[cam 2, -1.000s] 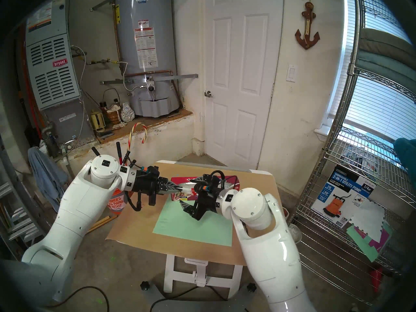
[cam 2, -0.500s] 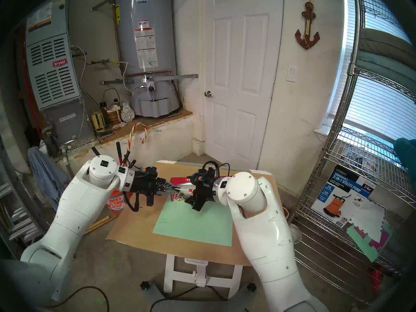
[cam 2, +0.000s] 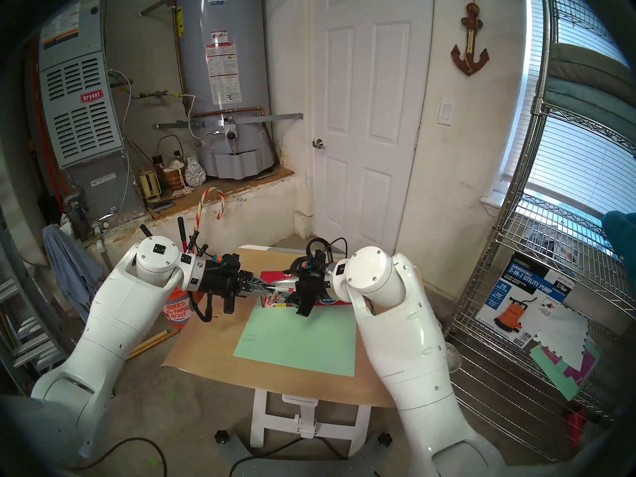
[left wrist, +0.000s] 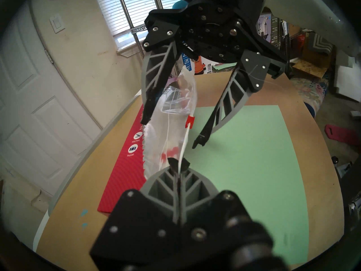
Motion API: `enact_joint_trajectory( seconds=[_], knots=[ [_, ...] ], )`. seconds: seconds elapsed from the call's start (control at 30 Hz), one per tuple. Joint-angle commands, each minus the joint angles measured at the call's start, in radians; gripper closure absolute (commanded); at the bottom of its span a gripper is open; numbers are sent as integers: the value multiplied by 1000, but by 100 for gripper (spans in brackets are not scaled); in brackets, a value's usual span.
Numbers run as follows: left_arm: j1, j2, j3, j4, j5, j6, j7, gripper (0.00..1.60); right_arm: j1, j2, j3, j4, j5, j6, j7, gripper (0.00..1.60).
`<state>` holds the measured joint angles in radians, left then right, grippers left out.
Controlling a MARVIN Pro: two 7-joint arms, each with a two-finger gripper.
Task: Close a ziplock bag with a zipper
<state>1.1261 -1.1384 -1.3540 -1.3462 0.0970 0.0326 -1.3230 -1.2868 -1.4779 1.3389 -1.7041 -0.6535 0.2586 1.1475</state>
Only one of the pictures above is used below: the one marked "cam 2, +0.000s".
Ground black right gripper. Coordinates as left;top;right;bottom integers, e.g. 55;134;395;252
270;255;338;317

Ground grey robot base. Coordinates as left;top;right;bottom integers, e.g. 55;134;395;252
216;429;393;477

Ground striped candy cane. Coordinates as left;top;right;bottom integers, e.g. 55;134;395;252
195;186;227;233

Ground wicker basket with handle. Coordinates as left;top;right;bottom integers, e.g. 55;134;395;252
157;135;187;191

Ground utility pump cardboard box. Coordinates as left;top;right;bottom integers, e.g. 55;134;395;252
475;252;576;348

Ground chrome wire shelf rack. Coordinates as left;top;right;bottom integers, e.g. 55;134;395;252
445;0;636;469

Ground grey Bryant furnace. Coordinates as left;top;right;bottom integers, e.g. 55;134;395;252
37;0;145;223

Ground red plastic object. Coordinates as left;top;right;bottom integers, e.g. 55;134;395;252
566;406;587;447

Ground rusty anchor wall decoration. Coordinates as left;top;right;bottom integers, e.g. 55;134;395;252
451;0;490;77

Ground white panel door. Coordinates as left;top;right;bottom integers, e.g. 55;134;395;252
311;0;435;260

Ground orange plastic bucket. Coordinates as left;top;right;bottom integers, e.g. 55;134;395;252
161;290;194;330

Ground green folded cushion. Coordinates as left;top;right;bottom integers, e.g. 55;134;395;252
542;76;636;136

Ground white folding table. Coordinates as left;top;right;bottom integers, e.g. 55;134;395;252
238;245;383;457

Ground white window blinds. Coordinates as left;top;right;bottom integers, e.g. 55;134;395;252
502;0;636;218

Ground blue hanging cloth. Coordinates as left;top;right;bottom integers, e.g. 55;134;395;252
42;224;105;327

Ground wooden handle stick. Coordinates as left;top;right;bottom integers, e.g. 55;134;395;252
125;328;180;361

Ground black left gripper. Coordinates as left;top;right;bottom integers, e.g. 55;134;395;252
191;252;272;315

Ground teal cloth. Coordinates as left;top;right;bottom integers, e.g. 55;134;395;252
602;210;636;268

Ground olive folded cushion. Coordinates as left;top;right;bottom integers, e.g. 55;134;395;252
549;43;636;99

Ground light green paper sheet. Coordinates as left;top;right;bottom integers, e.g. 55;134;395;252
234;300;359;378

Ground purple paper sheet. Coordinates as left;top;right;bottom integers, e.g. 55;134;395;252
544;339;597;385

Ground crumpled foil wrapped object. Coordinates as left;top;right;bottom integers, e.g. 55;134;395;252
184;157;207;187

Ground grey metal heater strap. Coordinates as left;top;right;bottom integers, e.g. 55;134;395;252
153;113;304;130

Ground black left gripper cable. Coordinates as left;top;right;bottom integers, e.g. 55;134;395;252
191;291;215;323

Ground clear ziplock bag red slider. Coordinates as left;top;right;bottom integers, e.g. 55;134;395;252
262;281;299;307

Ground grey water heater tank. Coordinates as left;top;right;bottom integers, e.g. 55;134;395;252
174;0;276;179

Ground aluminium ladder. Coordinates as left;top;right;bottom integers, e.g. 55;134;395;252
0;203;70;397

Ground tan cardboard table cover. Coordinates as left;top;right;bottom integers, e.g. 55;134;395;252
162;247;398;408

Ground yellow kettle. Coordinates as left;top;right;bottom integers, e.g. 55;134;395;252
138;169;162;202

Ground white scalloped paper sheet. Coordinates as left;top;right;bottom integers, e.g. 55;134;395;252
534;305;589;370

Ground red ziplock bag box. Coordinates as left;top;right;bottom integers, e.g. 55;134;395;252
259;270;354;310

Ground green paper strip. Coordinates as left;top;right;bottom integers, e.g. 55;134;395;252
529;344;579;401

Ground black floor cable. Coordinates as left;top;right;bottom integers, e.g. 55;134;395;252
70;436;168;477

